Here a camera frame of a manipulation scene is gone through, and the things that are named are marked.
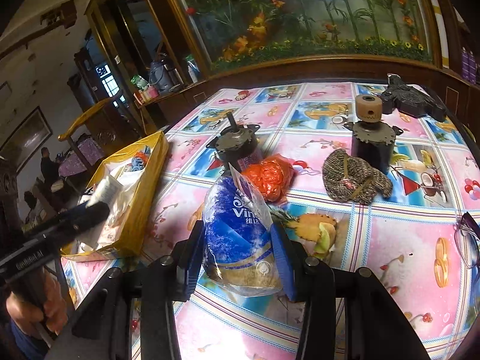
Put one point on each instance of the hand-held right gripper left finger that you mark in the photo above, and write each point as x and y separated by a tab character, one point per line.
193	258

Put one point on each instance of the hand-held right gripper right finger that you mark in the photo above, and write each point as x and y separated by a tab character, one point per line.
281	262

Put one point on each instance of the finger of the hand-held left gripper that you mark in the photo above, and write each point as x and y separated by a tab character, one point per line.
86	213

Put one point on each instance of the blue plastic wrapper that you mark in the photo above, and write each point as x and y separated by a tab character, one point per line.
236	240

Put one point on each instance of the yellow taped cardboard box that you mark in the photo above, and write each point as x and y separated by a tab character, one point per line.
150	195

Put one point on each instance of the person's left hand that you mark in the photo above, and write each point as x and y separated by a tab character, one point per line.
52	307

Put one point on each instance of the white plastic bag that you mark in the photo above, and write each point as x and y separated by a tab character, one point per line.
129	183

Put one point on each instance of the blue and red cloth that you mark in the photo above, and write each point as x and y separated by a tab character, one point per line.
139	159

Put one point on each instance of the wooden chair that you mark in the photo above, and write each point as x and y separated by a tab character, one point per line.
95	131

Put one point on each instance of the red plastic bag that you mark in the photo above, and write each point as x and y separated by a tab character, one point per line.
270	176

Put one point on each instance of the brown knitted hat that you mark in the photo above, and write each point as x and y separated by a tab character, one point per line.
352	180

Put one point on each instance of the black motor with shaft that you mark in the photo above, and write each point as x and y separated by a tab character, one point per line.
236	148

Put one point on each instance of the pink box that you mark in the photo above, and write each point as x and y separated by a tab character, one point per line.
147	94

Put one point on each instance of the black motor with tan gear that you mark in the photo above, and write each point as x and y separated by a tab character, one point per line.
371	146

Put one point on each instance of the blue thermos jug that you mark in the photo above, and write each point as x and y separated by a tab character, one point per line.
161	73

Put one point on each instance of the eyeglasses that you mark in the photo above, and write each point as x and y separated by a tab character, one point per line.
468	240

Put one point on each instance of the black gear housing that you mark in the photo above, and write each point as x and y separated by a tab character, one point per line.
412	99

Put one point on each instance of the fish tank with artificial plants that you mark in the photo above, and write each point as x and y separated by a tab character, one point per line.
318	11

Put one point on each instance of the purple bottle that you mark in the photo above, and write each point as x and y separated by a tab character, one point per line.
465	65
474	66

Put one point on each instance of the framed wall picture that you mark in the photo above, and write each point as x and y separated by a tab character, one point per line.
26	138

